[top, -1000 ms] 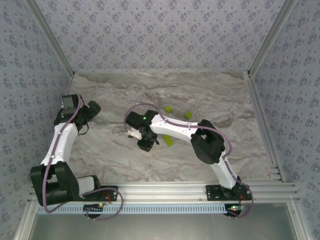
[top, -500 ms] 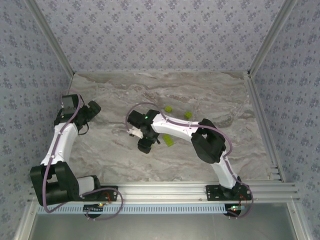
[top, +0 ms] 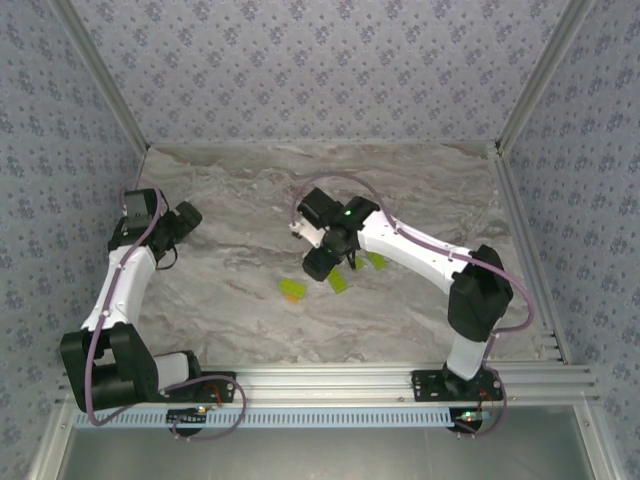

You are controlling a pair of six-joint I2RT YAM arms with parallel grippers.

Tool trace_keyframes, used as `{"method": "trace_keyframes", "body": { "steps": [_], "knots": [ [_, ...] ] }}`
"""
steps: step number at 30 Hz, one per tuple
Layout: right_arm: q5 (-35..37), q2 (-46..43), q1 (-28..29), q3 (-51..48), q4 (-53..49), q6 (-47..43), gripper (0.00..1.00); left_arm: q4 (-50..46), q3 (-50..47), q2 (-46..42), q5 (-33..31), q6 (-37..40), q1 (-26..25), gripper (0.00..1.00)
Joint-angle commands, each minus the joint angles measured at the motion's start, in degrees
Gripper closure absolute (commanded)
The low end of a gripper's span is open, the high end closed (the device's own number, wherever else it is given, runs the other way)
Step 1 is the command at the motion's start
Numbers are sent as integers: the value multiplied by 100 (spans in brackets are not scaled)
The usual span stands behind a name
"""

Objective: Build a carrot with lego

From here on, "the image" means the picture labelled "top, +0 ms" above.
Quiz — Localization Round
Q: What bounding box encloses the black left controller board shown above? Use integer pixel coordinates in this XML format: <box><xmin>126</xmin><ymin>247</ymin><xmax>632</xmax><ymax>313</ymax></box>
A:
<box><xmin>166</xmin><ymin>407</ymin><xmax>209</xmax><ymax>436</ymax></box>

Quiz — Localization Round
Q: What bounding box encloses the black controller board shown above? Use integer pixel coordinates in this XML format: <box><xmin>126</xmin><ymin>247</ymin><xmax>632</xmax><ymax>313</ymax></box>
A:
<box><xmin>166</xmin><ymin>407</ymin><xmax>209</xmax><ymax>436</ymax></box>
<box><xmin>449</xmin><ymin>407</ymin><xmax>494</xmax><ymax>435</ymax></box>

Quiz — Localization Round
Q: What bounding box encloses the grey sheet metal panel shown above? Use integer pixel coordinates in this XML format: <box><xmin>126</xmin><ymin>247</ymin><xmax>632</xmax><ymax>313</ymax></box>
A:
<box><xmin>49</xmin><ymin>405</ymin><xmax>601</xmax><ymax>480</ymax></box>

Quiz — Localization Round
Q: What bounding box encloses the black right controller board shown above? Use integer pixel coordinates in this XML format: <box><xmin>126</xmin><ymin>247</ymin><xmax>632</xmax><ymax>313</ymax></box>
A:
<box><xmin>449</xmin><ymin>407</ymin><xmax>494</xmax><ymax>435</ymax></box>

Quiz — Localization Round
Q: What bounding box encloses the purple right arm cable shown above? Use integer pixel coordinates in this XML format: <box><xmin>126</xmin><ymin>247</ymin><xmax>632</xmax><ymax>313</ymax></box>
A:
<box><xmin>289</xmin><ymin>172</ymin><xmax>535</xmax><ymax>439</ymax></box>

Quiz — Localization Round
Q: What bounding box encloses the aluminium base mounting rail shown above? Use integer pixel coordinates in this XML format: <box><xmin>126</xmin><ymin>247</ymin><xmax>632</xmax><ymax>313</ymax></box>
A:
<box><xmin>53</xmin><ymin>363</ymin><xmax>601</xmax><ymax>407</ymax></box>

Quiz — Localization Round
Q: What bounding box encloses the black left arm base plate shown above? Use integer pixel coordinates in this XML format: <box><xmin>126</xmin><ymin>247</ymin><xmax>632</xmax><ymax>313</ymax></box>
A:
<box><xmin>145</xmin><ymin>370</ymin><xmax>238</xmax><ymax>404</ymax></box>

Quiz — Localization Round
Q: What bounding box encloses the slotted white cable duct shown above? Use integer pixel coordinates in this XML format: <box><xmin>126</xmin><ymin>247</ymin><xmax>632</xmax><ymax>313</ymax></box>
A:
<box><xmin>74</xmin><ymin>406</ymin><xmax>456</xmax><ymax>430</ymax></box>

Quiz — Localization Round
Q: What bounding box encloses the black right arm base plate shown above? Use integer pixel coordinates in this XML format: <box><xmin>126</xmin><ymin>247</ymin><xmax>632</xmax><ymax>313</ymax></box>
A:
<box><xmin>410</xmin><ymin>368</ymin><xmax>503</xmax><ymax>404</ymax></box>

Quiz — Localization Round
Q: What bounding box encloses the aluminium corner post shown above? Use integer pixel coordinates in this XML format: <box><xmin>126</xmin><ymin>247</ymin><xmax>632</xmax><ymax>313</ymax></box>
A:
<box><xmin>496</xmin><ymin>0</ymin><xmax>600</xmax><ymax>151</ymax></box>
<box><xmin>52</xmin><ymin>0</ymin><xmax>152</xmax><ymax>150</ymax></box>

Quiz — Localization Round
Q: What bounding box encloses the wide aluminium side rail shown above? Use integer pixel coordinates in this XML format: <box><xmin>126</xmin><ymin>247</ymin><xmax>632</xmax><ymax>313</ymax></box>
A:
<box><xmin>492</xmin><ymin>142</ymin><xmax>574</xmax><ymax>366</ymax></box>

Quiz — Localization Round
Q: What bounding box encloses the aluminium lower frame rail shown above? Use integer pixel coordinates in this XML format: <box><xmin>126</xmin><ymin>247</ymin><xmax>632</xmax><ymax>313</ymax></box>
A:
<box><xmin>27</xmin><ymin>402</ymin><xmax>76</xmax><ymax>480</ymax></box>
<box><xmin>574</xmin><ymin>403</ymin><xmax>619</xmax><ymax>480</ymax></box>

